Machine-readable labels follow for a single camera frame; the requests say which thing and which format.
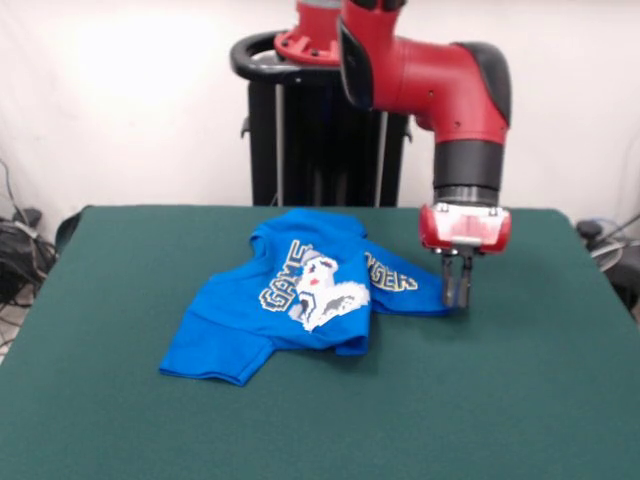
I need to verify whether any dark green table cloth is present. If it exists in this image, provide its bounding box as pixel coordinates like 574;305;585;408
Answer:
0;204;640;480

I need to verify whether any blue printed t-shirt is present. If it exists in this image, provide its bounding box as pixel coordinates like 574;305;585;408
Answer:
158;207;454;387

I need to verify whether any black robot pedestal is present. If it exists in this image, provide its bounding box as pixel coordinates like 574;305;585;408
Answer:
230;29;416;207

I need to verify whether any black cable tangle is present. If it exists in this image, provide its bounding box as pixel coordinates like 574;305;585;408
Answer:
574;213;640;314
0;159;59;307

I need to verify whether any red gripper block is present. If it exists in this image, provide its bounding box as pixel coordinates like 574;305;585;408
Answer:
418;202;513;309

